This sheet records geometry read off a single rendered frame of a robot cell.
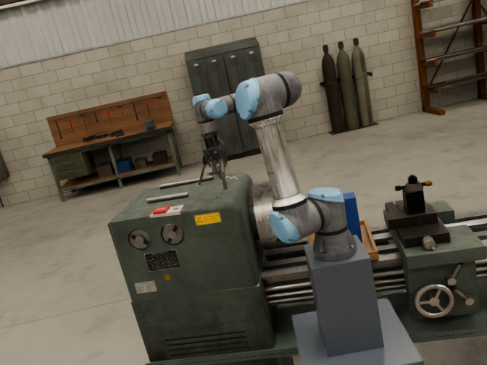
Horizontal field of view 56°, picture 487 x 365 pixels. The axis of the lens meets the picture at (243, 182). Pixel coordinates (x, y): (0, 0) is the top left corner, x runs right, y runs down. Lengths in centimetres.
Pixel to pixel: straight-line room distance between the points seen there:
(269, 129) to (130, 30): 741
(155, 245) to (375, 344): 97
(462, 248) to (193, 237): 108
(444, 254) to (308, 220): 69
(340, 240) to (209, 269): 67
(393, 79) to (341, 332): 783
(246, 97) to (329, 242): 56
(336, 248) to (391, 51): 780
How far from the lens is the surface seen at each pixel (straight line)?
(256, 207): 201
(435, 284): 204
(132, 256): 208
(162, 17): 864
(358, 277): 160
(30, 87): 912
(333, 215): 153
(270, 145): 143
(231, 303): 208
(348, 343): 173
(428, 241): 196
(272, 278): 210
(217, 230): 193
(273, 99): 143
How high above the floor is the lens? 183
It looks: 16 degrees down
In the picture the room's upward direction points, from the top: 13 degrees counter-clockwise
